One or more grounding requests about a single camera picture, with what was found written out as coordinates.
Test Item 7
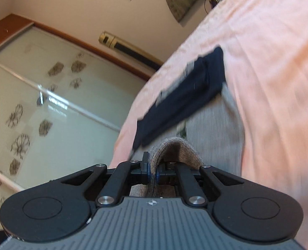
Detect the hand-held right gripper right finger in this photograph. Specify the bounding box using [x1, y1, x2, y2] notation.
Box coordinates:
[155, 161, 244, 206]

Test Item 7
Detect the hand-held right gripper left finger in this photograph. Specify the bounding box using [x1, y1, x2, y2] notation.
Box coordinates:
[61, 151, 152, 207]

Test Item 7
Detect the grey sweater with navy sleeves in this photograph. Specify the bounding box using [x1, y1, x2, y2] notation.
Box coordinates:
[133, 46, 245, 198]

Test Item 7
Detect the frosted glass wardrobe door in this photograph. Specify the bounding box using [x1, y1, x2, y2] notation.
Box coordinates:
[0, 26, 147, 230]

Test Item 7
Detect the gold tower air conditioner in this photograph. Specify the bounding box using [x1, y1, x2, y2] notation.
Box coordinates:
[98, 31, 165, 71]

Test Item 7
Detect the pink bed sheet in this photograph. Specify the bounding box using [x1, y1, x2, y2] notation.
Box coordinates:
[110, 0, 308, 250]

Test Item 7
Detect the black cable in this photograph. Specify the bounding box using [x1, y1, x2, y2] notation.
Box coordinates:
[204, 0, 217, 14]

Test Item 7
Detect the wooden wardrobe frame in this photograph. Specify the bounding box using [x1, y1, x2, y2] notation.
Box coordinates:
[0, 14, 152, 81]

